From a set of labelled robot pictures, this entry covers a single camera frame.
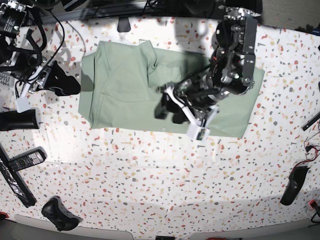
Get red clip edge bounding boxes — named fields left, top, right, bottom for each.
left=0, top=212, right=8, bottom=221
left=309, top=200, right=318, bottom=209

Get small black stick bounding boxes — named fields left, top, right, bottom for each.
left=301, top=115, right=320, bottom=132

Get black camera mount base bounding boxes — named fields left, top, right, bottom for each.
left=117, top=17, right=131, bottom=33

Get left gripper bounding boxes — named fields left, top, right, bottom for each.
left=154, top=79, right=220, bottom=141

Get clear plastic parts box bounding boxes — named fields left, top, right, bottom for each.
left=0, top=72, right=13, bottom=107

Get black game controller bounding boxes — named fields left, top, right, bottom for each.
left=41, top=198, right=80, bottom=232

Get red clip right edge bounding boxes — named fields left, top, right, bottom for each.
left=309, top=200, right=318, bottom=209

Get long black bar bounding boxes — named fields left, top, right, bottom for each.
left=0, top=145, right=37, bottom=208

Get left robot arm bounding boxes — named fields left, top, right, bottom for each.
left=154, top=0, right=262, bottom=141

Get black curved handle right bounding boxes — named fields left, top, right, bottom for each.
left=280, top=166, right=310, bottom=206

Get black TV remote control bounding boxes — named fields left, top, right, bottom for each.
left=8, top=147, right=47, bottom=172

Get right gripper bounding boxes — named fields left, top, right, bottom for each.
left=15, top=60, right=81, bottom=113

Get red and black wires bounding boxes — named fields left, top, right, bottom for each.
left=292, top=129, right=320, bottom=173

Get red clip left edge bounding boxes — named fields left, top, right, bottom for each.
left=0, top=212, right=8, bottom=221

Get light green T-shirt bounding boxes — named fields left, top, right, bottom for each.
left=78, top=41, right=265, bottom=134

